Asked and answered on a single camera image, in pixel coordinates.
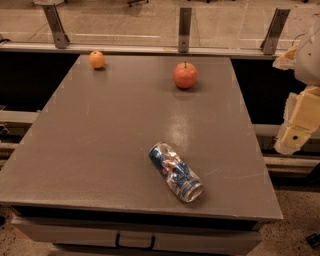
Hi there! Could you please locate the grey cabinet drawer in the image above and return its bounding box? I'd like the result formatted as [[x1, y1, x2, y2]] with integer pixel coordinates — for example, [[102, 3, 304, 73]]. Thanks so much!
[[12, 216, 261, 256]]

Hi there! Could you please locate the left metal rail bracket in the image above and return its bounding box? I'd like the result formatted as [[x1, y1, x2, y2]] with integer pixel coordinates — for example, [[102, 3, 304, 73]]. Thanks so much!
[[43, 4, 70, 49]]

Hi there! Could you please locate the grey metal rail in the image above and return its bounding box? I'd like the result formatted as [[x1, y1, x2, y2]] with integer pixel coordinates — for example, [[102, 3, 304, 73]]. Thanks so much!
[[0, 41, 285, 60]]

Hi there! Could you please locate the orange fruit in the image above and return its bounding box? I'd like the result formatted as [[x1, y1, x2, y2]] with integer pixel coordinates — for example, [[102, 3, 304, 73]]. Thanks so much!
[[89, 51, 105, 69]]

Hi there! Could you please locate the red apple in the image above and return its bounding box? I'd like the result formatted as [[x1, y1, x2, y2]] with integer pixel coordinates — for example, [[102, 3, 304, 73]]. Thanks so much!
[[173, 62, 198, 89]]

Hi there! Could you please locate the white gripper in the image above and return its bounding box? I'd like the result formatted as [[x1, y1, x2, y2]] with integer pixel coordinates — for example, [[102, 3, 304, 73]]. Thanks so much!
[[272, 19, 320, 155]]

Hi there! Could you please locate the middle metal rail bracket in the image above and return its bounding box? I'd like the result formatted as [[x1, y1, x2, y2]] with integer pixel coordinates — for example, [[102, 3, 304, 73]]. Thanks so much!
[[178, 8, 192, 53]]

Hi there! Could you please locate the black drawer handle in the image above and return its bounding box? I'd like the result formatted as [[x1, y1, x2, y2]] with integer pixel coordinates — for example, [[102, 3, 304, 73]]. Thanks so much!
[[115, 233, 156, 251]]

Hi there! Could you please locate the blue silver redbull can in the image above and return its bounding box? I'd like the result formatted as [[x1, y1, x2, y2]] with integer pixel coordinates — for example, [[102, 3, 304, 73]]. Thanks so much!
[[149, 142, 203, 203]]

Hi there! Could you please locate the metal rail bracket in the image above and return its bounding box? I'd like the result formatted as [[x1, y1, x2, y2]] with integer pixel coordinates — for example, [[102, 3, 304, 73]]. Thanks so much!
[[178, 8, 192, 53], [43, 4, 70, 49], [260, 8, 290, 55]]

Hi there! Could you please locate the right metal rail bracket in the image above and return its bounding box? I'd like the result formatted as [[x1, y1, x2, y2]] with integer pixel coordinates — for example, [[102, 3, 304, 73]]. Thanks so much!
[[260, 8, 290, 55]]

